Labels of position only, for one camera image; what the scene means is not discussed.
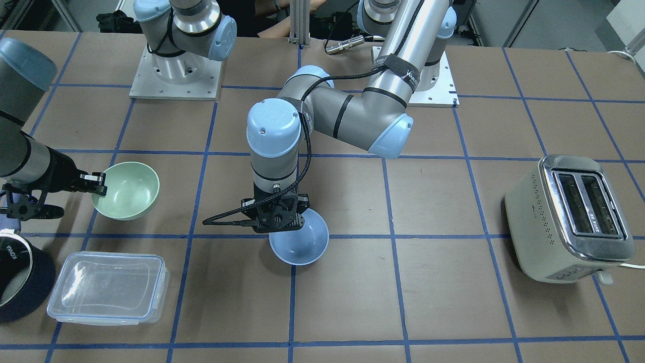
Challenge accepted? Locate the clear plastic container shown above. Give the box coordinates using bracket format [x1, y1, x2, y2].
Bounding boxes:
[47, 251, 170, 326]

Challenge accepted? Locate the cream toaster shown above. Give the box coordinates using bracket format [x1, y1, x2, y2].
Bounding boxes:
[504, 154, 635, 285]

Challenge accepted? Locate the green bowl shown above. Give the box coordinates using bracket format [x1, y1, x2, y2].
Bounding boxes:
[92, 161, 160, 221]

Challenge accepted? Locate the seated person in black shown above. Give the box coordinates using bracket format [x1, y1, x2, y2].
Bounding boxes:
[252, 0, 323, 39]

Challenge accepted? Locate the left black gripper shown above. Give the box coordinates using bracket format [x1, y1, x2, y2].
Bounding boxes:
[242, 192, 309, 233]

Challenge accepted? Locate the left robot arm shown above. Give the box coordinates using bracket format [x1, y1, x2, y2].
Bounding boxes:
[238, 1, 453, 233]

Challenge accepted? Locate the dark blue saucepan with lid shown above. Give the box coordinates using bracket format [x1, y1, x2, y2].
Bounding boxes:
[1, 208, 55, 323]

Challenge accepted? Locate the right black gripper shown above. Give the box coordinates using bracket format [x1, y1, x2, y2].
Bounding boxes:
[2, 149, 107, 221]

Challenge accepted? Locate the blue bowl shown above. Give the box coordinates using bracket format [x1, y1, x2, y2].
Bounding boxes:
[269, 208, 330, 266]

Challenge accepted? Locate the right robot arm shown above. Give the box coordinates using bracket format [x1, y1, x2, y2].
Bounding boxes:
[2, 1, 238, 221]

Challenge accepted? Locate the aluminium frame post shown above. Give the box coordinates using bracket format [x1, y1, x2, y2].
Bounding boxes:
[288, 0, 311, 47]

